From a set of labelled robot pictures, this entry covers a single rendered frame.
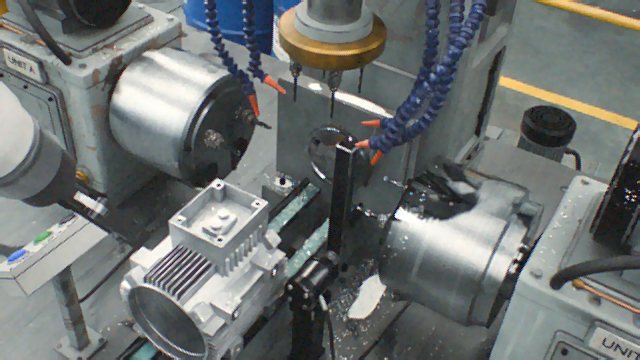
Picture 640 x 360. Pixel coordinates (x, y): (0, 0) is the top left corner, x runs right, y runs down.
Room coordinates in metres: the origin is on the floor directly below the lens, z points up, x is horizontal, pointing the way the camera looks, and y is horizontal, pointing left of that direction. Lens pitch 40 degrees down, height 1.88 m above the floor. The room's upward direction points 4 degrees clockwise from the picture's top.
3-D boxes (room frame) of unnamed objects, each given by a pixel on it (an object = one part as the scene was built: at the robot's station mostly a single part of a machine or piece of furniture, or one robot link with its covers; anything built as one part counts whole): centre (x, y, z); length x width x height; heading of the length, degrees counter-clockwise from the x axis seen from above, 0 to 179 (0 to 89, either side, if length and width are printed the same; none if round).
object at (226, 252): (0.77, 0.15, 1.11); 0.12 x 0.11 x 0.07; 152
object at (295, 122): (1.13, -0.06, 0.97); 0.30 x 0.11 x 0.34; 60
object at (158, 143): (1.18, 0.32, 1.04); 0.37 x 0.25 x 0.25; 60
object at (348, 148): (0.82, -0.04, 1.12); 0.04 x 0.03 x 0.26; 150
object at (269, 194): (1.12, 0.08, 0.86); 0.07 x 0.06 x 0.12; 60
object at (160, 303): (0.73, 0.17, 1.02); 0.20 x 0.19 x 0.19; 152
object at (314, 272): (0.89, -0.12, 0.92); 0.45 x 0.13 x 0.24; 150
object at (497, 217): (0.83, -0.27, 1.04); 0.41 x 0.25 x 0.25; 60
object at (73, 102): (1.30, 0.53, 0.99); 0.35 x 0.31 x 0.37; 60
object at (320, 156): (1.08, -0.03, 1.02); 0.15 x 0.02 x 0.15; 60
